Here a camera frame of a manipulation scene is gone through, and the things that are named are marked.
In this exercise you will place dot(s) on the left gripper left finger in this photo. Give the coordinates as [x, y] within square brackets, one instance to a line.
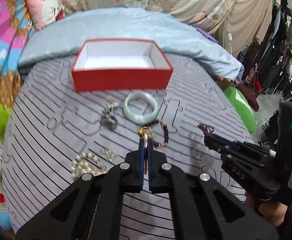
[90, 208]

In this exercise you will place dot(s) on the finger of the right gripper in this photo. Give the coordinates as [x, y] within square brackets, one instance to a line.
[244, 167]
[219, 144]

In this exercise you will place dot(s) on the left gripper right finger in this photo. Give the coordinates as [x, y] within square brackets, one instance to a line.
[201, 208]

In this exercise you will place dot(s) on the purple crystal bow brooch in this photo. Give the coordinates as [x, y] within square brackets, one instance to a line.
[206, 129]

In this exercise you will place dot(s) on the gold chain charm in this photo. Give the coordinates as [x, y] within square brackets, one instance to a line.
[109, 154]

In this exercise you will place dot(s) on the gold bangle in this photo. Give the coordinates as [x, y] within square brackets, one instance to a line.
[144, 134]

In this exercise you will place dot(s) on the pale green jade bangle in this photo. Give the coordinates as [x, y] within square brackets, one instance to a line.
[140, 107]

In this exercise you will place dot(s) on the silver wrist watch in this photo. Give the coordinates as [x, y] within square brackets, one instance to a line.
[108, 120]

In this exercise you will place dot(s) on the red jewelry box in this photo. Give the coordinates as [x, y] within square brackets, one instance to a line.
[120, 64]

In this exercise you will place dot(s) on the right hand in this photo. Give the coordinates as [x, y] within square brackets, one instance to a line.
[273, 212]

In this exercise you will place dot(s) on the grey striped cloth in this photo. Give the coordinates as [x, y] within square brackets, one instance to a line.
[51, 124]

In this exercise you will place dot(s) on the purple cloth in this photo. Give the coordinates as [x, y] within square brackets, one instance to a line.
[207, 35]

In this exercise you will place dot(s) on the light blue quilt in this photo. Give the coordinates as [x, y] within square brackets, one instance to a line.
[66, 36]

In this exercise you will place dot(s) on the pink cat pillow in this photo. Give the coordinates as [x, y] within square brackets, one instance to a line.
[44, 12]

